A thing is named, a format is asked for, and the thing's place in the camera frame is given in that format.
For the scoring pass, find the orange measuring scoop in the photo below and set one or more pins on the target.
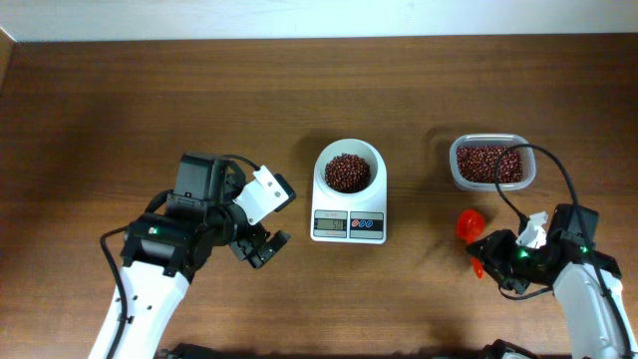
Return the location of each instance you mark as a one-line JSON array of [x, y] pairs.
[[469, 227]]

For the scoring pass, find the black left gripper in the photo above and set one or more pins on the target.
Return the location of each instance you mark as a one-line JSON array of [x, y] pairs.
[[266, 250]]

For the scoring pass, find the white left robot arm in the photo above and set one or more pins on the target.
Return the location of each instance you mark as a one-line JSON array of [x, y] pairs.
[[150, 284]]

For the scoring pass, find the red beans in bowl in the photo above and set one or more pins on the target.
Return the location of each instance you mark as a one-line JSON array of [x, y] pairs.
[[347, 173]]

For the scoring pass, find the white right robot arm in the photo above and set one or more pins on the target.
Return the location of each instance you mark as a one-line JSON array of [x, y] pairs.
[[591, 301]]

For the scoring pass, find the white digital kitchen scale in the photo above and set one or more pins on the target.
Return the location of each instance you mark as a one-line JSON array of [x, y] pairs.
[[360, 217]]

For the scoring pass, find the white round bowl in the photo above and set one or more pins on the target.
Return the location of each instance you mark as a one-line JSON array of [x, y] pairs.
[[354, 147]]

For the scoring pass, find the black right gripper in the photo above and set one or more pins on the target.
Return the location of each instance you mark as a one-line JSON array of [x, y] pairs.
[[489, 250]]

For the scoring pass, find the red adzuki beans in container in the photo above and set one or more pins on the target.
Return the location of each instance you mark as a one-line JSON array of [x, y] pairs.
[[477, 164]]

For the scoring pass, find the clear plastic bean container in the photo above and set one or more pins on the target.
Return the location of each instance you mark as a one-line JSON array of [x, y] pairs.
[[508, 140]]

